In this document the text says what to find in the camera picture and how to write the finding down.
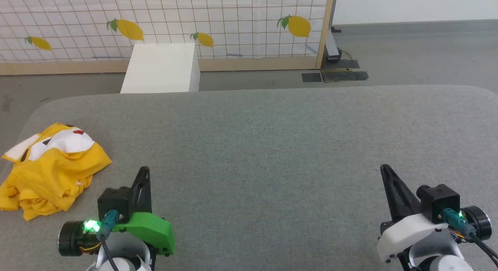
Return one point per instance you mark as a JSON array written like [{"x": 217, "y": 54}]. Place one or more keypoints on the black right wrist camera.
[{"x": 439, "y": 201}]

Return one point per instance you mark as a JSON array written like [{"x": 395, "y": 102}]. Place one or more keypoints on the lemon print partition screen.
[{"x": 233, "y": 14}]

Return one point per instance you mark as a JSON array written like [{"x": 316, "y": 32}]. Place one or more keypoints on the white rectangular box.
[{"x": 163, "y": 69}]

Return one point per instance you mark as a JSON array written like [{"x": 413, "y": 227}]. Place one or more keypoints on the small dark floor plate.
[{"x": 311, "y": 77}]

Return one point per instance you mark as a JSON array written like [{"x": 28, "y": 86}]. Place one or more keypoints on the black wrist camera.
[
  {"x": 439, "y": 201},
  {"x": 114, "y": 203}
]

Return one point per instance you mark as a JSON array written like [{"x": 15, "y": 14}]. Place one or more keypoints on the large dark floor plate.
[{"x": 344, "y": 76}]

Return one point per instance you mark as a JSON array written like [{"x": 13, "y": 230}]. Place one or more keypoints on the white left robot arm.
[{"x": 128, "y": 259}]

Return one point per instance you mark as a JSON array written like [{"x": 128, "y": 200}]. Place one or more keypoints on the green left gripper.
[{"x": 151, "y": 230}]

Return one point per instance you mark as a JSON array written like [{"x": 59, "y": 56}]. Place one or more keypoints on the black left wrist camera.
[{"x": 114, "y": 203}]

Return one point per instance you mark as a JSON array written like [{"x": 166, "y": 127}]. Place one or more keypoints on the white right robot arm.
[{"x": 439, "y": 259}]

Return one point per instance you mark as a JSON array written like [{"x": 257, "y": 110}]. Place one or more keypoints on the yellow t-shirt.
[{"x": 58, "y": 170}]

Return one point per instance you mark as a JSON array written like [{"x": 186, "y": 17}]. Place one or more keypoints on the grey metal partition post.
[{"x": 332, "y": 49}]

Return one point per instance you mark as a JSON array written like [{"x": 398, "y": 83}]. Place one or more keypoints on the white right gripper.
[{"x": 408, "y": 232}]

